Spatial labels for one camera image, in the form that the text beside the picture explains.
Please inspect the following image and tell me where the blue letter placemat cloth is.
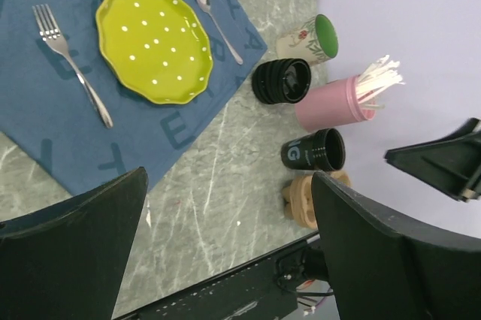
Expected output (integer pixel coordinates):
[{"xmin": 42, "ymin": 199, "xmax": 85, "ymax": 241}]
[{"xmin": 1, "ymin": 0, "xmax": 267, "ymax": 195}]

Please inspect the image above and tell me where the white wrapped straws bundle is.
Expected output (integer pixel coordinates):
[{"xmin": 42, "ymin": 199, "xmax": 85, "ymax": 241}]
[{"xmin": 355, "ymin": 55, "xmax": 405, "ymax": 110}]

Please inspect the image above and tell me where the silver spoon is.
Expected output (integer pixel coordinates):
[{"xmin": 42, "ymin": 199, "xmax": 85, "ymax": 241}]
[{"xmin": 196, "ymin": 0, "xmax": 244, "ymax": 65}]

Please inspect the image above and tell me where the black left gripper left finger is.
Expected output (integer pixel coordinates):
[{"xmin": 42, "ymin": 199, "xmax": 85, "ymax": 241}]
[{"xmin": 1, "ymin": 168, "xmax": 148, "ymax": 319}]

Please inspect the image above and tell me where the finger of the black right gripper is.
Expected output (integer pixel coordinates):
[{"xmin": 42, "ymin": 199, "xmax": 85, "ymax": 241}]
[{"xmin": 384, "ymin": 118, "xmax": 480, "ymax": 202}]

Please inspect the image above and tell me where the floral mug green inside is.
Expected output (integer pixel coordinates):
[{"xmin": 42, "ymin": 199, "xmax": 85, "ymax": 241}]
[{"xmin": 276, "ymin": 14, "xmax": 339, "ymax": 65}]

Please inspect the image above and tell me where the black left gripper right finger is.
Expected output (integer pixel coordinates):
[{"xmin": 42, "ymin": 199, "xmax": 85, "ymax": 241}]
[{"xmin": 312, "ymin": 171, "xmax": 480, "ymax": 319}]

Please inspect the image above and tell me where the green polka dot plate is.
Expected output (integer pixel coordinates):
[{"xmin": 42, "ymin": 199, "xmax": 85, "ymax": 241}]
[{"xmin": 95, "ymin": 0, "xmax": 213, "ymax": 104}]

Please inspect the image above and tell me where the pink straw holder cup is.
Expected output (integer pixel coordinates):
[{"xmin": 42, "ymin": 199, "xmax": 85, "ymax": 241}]
[{"xmin": 295, "ymin": 76, "xmax": 376, "ymax": 133}]

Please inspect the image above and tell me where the brown pulp cup carrier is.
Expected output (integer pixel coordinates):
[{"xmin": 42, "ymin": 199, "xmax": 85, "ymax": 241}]
[{"xmin": 281, "ymin": 169, "xmax": 352, "ymax": 230}]

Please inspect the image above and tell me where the black base frame rail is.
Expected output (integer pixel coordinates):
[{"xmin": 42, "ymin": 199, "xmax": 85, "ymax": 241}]
[{"xmin": 119, "ymin": 232, "xmax": 334, "ymax": 319}]

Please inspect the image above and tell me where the black takeout cup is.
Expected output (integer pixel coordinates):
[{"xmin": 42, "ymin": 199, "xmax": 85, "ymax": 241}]
[{"xmin": 280, "ymin": 128, "xmax": 346, "ymax": 172}]

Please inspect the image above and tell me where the silver fork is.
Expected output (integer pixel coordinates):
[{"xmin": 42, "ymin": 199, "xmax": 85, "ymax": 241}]
[{"xmin": 32, "ymin": 4, "xmax": 113, "ymax": 128}]

